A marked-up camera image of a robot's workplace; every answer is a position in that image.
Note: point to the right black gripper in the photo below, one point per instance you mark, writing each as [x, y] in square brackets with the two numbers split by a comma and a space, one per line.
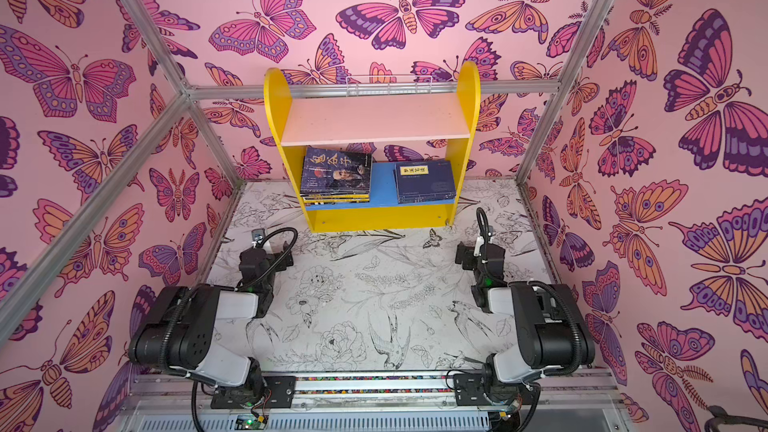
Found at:
[474, 255]

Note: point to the green circuit board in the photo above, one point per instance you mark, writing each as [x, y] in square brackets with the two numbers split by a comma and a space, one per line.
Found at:
[251, 423]

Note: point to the dark purple illustrated book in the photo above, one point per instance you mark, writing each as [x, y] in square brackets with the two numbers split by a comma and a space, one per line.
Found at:
[334, 172]

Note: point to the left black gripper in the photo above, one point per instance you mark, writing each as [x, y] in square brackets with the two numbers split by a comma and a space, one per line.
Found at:
[282, 264]

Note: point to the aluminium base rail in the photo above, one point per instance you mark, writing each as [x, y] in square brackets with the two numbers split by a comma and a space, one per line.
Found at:
[368, 391]

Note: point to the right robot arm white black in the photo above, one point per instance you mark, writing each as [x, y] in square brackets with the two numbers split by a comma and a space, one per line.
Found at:
[553, 339]

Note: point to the black book orange title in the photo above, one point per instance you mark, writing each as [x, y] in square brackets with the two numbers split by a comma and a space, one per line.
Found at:
[317, 196]

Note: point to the white slotted cable duct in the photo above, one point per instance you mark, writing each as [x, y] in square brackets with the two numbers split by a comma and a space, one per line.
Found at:
[411, 421]

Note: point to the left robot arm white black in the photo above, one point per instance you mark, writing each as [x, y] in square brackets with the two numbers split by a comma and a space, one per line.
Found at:
[177, 336]

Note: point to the yellow bookshelf with coloured shelves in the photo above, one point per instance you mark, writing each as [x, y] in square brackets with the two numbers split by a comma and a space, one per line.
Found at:
[298, 123]

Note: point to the yellow book with cartoon boy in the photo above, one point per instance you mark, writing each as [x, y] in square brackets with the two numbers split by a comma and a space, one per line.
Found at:
[335, 201]

